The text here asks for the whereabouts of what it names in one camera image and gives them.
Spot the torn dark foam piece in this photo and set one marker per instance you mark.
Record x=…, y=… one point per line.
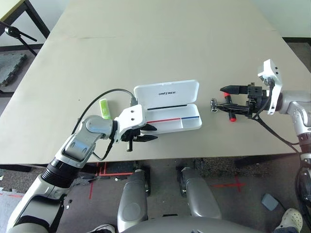
x=82, y=180

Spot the small silver black clip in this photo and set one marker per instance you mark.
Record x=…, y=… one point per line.
x=213, y=102

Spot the blue jeans leg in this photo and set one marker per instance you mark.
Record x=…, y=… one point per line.
x=283, y=230

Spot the grey floor pad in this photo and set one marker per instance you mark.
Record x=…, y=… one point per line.
x=269, y=202

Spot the black foam floor mat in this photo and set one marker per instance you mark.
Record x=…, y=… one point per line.
x=9, y=65

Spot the green highlighter pen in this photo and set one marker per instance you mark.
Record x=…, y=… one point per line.
x=105, y=109

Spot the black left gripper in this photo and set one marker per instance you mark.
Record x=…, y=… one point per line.
x=131, y=136

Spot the grey right robot leg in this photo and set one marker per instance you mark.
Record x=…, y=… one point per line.
x=201, y=194

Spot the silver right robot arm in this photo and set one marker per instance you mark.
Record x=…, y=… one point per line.
x=291, y=104

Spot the white perforated clog shoe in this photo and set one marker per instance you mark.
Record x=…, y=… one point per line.
x=290, y=218

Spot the black and white sneaker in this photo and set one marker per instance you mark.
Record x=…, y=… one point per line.
x=103, y=228

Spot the grey robot torso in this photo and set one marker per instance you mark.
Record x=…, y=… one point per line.
x=184, y=225

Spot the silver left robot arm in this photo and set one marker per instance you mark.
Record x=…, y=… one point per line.
x=80, y=143

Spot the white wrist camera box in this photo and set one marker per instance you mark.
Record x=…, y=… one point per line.
x=273, y=77
x=132, y=116

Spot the black marker with red cap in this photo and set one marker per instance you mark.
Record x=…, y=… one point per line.
x=232, y=118

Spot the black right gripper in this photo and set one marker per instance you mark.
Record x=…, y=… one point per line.
x=256, y=97

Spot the side table with black frame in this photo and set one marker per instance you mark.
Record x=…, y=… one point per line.
x=9, y=9

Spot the white plastic pencil case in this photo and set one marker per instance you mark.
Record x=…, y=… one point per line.
x=170, y=93

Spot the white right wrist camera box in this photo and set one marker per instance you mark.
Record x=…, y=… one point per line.
x=273, y=77

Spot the grey left robot leg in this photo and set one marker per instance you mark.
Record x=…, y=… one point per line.
x=132, y=201

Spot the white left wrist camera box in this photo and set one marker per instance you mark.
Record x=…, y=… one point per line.
x=132, y=116

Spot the grey robot leg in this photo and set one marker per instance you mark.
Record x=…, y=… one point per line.
x=201, y=194
x=132, y=201

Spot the dark speckled floor mat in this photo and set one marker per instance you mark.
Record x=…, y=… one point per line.
x=218, y=161

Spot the black tripod stand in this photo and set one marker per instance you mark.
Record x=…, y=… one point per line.
x=11, y=31

